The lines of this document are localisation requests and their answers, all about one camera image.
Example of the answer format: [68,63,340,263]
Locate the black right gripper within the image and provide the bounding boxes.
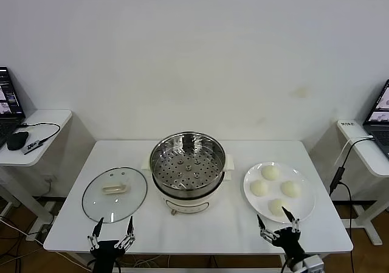
[256,206,305,264]

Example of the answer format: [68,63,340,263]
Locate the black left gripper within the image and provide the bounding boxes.
[86,215,136,273]

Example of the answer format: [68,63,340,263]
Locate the white steamed baozi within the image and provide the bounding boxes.
[261,165,280,182]
[267,198,289,218]
[280,181,301,198]
[249,179,269,198]

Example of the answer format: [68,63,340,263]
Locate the round glass pot lid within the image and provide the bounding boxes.
[81,166,148,224]

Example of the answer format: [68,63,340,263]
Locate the stainless steel steamer basket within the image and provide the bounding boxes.
[148,131,227,196]

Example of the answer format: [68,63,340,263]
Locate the round white plate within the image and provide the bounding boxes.
[243,162,316,224]

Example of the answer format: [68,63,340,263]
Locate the cream electric cooking pot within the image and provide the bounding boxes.
[141,153,235,216]

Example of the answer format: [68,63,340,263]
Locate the white side table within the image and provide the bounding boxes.
[0,109,74,225]
[336,119,389,245]

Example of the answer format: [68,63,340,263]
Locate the grey usb hub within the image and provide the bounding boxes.
[23,139,43,155]

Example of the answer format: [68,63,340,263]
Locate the black computer mouse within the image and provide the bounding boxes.
[6,131,29,151]

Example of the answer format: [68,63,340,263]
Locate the dark grey open laptop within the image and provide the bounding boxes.
[363,78,389,158]

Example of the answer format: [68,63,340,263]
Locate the black open laptop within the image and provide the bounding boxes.
[0,66,26,148]

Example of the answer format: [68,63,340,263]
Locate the thin white floor cable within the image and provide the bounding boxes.
[127,254,171,268]
[0,216,46,246]

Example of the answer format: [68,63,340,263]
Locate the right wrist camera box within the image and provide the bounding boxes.
[302,254,325,273]

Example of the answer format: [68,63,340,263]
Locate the white work table frame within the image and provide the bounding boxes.
[100,253,332,273]

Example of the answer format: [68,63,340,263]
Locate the flat white cable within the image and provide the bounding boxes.
[332,135,374,167]

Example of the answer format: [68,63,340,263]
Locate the thin black usb cable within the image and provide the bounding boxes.
[18,122,61,143]

